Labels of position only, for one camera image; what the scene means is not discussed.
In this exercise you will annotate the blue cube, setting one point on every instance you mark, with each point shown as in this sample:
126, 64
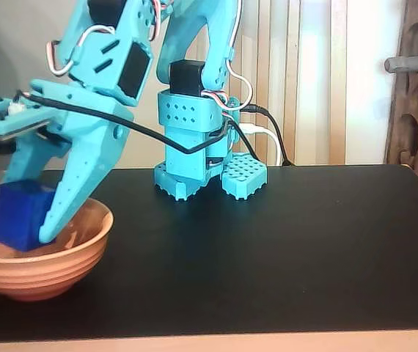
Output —
16, 216

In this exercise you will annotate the cyan gripper body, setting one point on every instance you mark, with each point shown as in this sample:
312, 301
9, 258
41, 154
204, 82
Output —
84, 126

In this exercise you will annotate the cyan robot arm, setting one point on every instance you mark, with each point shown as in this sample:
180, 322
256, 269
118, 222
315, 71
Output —
190, 161

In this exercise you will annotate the grey tube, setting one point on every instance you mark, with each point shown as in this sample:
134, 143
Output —
405, 63

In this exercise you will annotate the cyan perforated robot base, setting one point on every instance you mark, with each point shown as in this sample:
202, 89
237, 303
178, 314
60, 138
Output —
245, 179

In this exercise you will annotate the cyan gripper finger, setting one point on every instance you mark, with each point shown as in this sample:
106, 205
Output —
27, 161
84, 183

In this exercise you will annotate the black mat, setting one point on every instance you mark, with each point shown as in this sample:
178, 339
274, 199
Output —
249, 264

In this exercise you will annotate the light wooden slatted panel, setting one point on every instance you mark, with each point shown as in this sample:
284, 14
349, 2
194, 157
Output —
311, 110

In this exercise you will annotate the brown wooden wine rack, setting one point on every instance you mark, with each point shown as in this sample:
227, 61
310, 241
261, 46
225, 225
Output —
414, 110

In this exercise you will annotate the orange ribbed bowl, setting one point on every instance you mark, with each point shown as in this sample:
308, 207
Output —
47, 271

